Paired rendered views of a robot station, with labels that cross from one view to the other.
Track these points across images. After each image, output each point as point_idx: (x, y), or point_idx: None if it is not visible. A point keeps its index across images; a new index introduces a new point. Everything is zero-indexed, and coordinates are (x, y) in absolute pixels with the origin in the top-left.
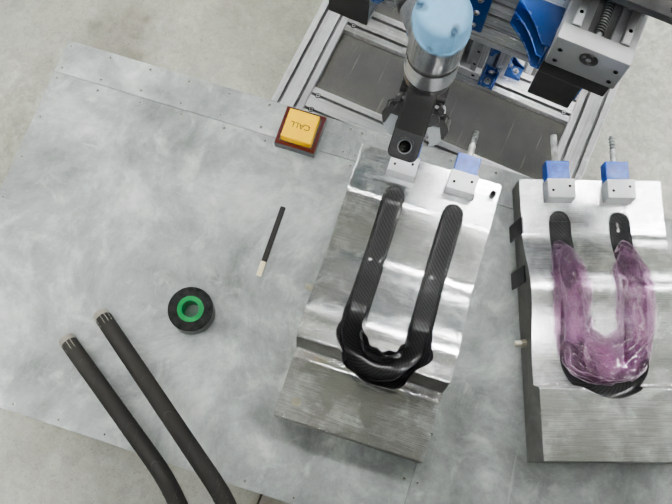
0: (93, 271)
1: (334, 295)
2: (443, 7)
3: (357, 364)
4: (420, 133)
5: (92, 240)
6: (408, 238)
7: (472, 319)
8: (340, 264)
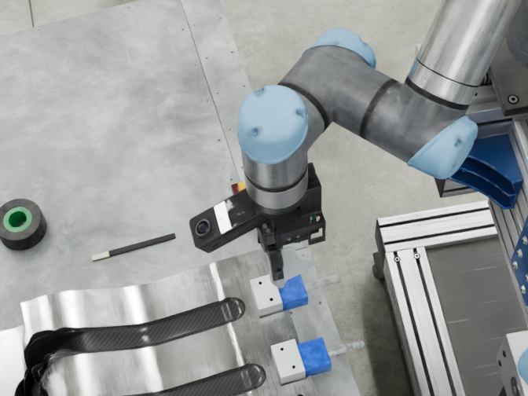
0: (14, 131)
1: (82, 313)
2: (271, 107)
3: (38, 387)
4: (222, 229)
5: (42, 113)
6: (197, 350)
7: None
8: (126, 305)
